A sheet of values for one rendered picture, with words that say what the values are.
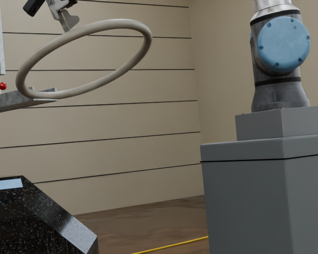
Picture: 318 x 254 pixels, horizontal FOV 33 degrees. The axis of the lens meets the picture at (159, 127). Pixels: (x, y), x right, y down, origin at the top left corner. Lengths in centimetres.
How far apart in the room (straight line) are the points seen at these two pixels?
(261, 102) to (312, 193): 34
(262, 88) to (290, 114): 14
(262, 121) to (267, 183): 22
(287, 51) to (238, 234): 59
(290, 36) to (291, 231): 55
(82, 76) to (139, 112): 102
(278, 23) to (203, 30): 699
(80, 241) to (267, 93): 77
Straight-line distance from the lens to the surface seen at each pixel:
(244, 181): 169
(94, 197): 772
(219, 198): 180
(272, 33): 159
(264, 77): 178
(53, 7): 164
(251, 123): 178
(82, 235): 184
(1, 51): 237
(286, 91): 176
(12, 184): 178
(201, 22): 861
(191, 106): 860
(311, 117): 176
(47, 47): 167
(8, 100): 206
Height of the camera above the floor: 86
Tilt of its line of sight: 2 degrees up
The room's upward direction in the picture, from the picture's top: 5 degrees counter-clockwise
